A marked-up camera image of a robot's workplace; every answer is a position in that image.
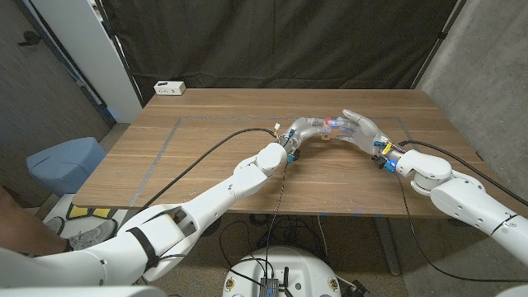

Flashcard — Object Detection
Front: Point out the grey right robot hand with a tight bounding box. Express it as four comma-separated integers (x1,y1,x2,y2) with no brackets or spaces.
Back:
332,109,408,164

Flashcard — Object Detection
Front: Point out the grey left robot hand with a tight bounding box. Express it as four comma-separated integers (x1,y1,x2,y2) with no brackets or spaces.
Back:
278,116,333,160

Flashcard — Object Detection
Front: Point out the black backdrop curtain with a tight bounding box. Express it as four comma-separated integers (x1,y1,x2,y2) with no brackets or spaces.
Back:
101,0,469,102

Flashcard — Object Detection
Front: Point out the grey table leg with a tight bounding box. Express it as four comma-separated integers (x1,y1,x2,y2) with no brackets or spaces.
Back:
373,217,402,276

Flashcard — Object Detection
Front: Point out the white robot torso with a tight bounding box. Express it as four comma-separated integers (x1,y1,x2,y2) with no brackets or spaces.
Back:
222,246,342,297

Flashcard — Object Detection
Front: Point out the white power strip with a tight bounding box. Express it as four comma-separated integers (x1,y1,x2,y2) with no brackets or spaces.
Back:
153,80,186,97

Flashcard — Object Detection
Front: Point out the black floor device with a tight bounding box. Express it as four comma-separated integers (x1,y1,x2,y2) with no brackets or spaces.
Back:
350,279,371,297

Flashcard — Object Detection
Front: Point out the grey electronics box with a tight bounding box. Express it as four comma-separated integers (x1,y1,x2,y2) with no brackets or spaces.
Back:
258,276,281,297

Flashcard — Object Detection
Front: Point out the white cabinet panel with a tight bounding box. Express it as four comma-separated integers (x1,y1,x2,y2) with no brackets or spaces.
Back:
31,0,144,124

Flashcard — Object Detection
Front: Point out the grey black sneaker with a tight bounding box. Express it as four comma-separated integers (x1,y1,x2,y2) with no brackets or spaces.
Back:
68,218,119,252
43,216,65,237

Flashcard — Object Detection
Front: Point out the yellow black floor object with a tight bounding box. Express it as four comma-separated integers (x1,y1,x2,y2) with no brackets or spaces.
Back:
68,205,112,219

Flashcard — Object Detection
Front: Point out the blue padded stool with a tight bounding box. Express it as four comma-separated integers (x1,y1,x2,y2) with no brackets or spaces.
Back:
26,136,107,197

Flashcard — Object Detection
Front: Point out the person's bare leg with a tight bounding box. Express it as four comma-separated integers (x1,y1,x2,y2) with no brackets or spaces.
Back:
0,185,71,257

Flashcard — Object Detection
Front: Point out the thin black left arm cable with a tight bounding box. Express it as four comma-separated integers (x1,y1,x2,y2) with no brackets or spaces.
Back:
158,163,289,285

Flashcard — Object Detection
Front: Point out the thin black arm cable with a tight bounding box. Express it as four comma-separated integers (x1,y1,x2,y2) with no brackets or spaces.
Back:
158,163,289,285
394,171,528,284

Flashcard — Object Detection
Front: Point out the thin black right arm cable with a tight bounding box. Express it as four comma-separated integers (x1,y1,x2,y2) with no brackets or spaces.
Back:
394,171,528,284

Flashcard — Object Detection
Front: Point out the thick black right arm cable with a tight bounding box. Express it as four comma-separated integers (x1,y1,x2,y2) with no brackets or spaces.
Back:
398,139,528,207

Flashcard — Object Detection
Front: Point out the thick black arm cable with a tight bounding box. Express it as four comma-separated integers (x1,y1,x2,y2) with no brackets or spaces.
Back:
135,127,281,211
398,139,528,207

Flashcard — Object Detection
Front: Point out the black floor cable bundle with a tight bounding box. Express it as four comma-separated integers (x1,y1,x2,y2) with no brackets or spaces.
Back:
218,213,331,269

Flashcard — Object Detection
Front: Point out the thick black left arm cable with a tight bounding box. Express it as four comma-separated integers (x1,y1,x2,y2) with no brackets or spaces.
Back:
135,127,281,211

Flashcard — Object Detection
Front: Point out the black door handle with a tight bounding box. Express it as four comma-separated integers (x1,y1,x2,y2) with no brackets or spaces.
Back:
16,31,42,46

